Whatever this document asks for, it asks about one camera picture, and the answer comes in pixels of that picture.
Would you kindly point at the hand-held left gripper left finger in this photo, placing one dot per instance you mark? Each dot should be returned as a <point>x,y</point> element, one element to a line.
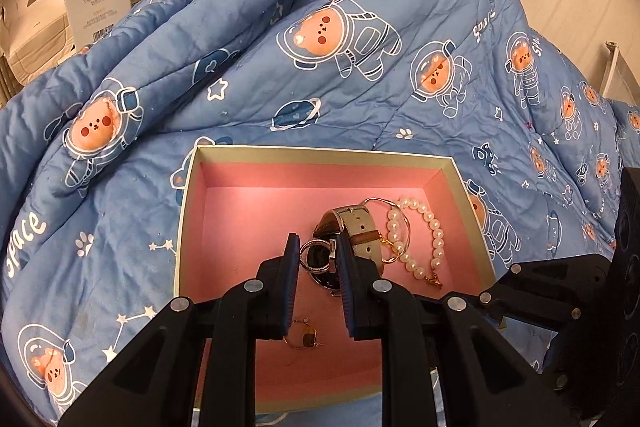
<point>291,277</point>

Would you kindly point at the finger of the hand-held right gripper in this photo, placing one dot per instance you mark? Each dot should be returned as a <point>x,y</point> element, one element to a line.
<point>555,279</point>
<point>530,314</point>

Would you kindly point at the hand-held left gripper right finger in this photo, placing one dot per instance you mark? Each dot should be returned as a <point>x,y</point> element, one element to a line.
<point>345,287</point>

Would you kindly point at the gold hoop earring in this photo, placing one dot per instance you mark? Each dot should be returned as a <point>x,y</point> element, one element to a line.
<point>309,336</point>

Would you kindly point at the pink lined jewelry box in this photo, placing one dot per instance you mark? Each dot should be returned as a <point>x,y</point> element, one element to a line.
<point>240,217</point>

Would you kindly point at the thin gold bangle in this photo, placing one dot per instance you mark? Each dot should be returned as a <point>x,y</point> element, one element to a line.
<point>406,227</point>

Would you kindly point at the blue astronaut bear printed blanket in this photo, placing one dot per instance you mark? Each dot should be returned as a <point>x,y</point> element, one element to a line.
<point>350,107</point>

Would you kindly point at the white baby high chair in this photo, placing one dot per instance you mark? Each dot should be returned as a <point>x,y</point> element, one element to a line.
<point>30,17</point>

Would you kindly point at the white plastic frame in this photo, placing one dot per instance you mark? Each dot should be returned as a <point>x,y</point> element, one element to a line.
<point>620,72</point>

